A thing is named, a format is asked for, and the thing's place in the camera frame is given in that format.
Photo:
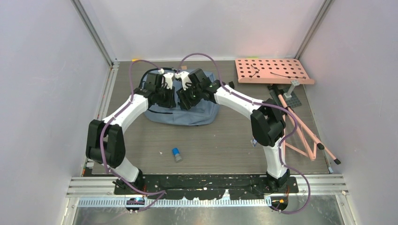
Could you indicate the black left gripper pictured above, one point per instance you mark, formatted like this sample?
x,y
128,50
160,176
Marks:
x,y
171,102

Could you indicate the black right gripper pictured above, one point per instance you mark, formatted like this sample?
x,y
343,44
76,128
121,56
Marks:
x,y
183,96

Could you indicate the blue grey student backpack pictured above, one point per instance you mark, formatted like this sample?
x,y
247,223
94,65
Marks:
x,y
203,113

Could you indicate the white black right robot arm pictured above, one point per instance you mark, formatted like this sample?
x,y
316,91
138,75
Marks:
x,y
265,117

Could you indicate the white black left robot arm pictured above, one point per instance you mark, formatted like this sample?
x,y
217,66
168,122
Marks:
x,y
105,140

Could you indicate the blue capped glue stick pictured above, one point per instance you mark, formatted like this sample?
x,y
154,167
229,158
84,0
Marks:
x,y
177,155

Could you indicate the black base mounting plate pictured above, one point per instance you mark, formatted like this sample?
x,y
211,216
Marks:
x,y
214,186

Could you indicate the pink perforated music stand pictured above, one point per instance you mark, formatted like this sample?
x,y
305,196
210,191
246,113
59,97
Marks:
x,y
281,72

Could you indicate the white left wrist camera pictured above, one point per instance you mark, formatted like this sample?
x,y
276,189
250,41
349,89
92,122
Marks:
x,y
167,79

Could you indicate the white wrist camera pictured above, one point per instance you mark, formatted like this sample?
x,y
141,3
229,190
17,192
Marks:
x,y
167,79
184,78

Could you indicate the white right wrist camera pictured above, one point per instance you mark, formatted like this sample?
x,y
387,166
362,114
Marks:
x,y
184,78

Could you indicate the grey lego plate with post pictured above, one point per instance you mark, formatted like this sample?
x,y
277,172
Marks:
x,y
285,96

